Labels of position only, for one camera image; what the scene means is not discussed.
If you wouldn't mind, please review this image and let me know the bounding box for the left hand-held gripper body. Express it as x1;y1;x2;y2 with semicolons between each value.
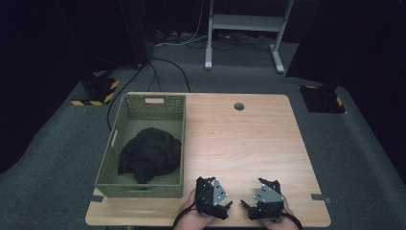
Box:
194;175;230;219

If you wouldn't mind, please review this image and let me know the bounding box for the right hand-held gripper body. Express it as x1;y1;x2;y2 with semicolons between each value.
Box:
251;177;285;220

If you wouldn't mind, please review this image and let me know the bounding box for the dark cloth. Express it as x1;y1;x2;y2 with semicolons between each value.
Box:
117;126;182;185

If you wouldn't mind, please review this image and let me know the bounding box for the green woven plastic basket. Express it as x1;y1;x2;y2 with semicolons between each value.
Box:
94;92;187;199

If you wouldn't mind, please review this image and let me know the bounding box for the person's right hand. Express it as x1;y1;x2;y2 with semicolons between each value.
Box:
258;198;301;230

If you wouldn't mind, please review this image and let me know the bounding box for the person's left hand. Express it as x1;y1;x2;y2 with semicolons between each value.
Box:
173;188;218;230

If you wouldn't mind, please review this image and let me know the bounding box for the black base with striped tape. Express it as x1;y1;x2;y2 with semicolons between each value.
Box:
299;83;348;115
70;76;121;107

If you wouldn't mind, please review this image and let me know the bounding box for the white metal stand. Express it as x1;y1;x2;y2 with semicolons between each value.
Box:
204;0;295;75

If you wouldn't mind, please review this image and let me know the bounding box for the black wrist strap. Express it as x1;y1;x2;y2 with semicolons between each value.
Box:
172;205;198;230
279;212;304;230

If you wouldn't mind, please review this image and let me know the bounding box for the black floor cable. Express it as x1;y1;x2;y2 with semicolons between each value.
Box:
106;57;192;131

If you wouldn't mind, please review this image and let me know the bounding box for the bundle of floor cables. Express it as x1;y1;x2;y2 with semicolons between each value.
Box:
152;29;276;52

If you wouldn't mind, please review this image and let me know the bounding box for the dark upright post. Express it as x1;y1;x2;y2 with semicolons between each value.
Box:
117;0;152;70

